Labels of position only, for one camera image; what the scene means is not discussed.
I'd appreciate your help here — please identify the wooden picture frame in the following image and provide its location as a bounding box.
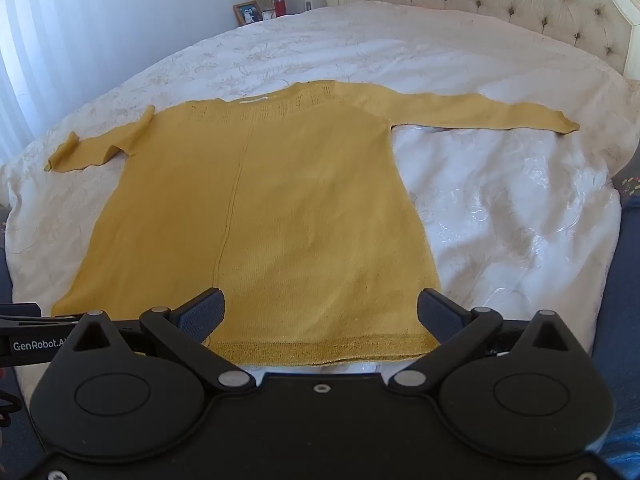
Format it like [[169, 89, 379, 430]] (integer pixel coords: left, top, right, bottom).
[[233, 0, 264, 26]]

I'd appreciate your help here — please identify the yellow knit sweater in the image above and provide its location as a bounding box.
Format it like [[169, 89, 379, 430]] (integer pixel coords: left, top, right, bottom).
[[46, 79, 581, 367]]

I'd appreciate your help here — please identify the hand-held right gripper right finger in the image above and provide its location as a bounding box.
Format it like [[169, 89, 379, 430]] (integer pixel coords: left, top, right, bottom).
[[387, 287, 587, 395]]

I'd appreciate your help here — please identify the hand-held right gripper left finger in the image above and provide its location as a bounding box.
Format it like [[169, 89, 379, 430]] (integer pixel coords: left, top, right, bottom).
[[60, 287, 258, 394]]

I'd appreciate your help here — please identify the white sheer curtain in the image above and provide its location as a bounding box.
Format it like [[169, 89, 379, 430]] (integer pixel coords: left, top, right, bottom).
[[0, 0, 121, 167]]

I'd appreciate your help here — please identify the white floral bedspread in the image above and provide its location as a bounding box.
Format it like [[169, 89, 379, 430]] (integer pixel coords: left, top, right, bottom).
[[0, 0, 632, 381]]

